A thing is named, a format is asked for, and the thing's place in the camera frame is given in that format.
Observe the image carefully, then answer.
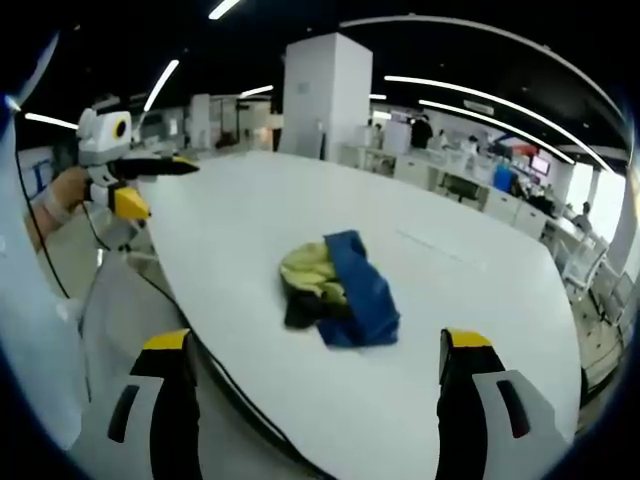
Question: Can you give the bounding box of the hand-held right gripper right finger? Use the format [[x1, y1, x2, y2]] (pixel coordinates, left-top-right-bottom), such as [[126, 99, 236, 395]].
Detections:
[[436, 327, 576, 480]]

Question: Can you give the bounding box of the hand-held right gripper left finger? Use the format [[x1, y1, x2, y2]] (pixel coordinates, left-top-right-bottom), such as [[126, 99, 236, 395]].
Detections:
[[74, 327, 202, 480]]

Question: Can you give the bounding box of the blue yellow black garment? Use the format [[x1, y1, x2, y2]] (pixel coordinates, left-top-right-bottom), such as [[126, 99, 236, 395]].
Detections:
[[278, 229, 403, 350]]

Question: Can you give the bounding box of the person's left hand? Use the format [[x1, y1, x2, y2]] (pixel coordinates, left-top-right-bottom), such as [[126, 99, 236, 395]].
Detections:
[[30, 166, 94, 237]]

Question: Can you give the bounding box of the white square pillar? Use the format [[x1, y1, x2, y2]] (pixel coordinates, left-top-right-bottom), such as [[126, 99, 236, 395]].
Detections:
[[282, 32, 374, 161]]

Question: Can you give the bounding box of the blue container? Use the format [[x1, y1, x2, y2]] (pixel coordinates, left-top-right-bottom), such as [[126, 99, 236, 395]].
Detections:
[[493, 163, 517, 193]]

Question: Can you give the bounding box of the black cable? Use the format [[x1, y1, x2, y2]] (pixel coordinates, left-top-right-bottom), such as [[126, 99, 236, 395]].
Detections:
[[81, 202, 201, 341], [13, 142, 71, 300]]

